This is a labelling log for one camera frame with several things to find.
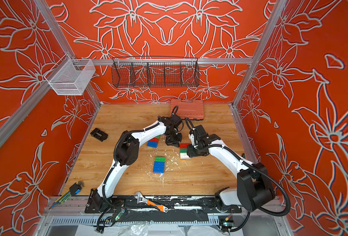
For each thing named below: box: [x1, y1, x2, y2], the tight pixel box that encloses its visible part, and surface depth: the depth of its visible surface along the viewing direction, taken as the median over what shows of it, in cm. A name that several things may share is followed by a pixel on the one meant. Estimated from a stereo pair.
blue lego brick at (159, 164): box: [153, 161, 166, 169], surface depth 85 cm
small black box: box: [89, 127, 109, 143], surface depth 102 cm
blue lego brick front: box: [152, 163, 165, 174], surface depth 85 cm
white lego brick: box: [179, 152, 191, 160], surface depth 89 cm
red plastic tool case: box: [170, 98, 204, 120], surface depth 114 cm
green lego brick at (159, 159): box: [154, 156, 166, 162], surface depth 87 cm
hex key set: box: [48, 180, 85, 210], surface depth 78 cm
